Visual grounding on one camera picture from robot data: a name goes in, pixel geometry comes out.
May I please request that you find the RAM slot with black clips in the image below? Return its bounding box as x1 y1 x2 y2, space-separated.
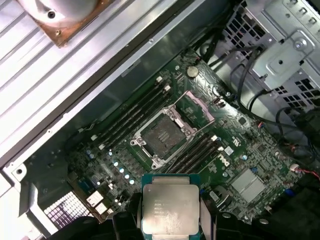
101 89 175 154
168 132 212 173
94 81 166 145
179 141 222 175

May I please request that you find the silver green CPU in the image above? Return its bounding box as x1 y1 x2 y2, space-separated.
140 173 202 237

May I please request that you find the metal wire locking lever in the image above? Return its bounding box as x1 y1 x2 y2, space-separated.
194 108 228 133

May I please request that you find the CPU socket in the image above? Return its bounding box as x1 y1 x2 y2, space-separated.
129 102 199 171

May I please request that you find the metal socket cover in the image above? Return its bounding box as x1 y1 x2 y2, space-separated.
171 89 217 132

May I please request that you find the black open PC case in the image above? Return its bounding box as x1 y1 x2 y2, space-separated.
0 0 320 240

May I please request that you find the silver chipset heat sink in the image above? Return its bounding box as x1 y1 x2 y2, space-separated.
229 168 270 203

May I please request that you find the RAM slot with white clips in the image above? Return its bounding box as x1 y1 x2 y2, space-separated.
187 146 226 175
97 84 171 150
173 134 218 175
90 76 163 141

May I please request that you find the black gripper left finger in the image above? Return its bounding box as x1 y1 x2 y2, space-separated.
51 192 148 240

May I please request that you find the black plastic shroud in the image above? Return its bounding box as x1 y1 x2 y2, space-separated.
249 184 320 240

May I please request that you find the silver rear port connector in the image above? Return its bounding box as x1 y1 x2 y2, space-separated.
96 202 110 215
86 191 105 205

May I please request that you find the silver coin battery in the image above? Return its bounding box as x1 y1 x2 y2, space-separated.
186 66 200 79

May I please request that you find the green motherboard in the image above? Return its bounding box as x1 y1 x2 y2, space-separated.
66 47 320 226

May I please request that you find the metal drive cage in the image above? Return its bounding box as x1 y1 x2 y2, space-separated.
219 0 320 111

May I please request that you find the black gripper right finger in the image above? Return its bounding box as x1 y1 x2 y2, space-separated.
197 197 276 240

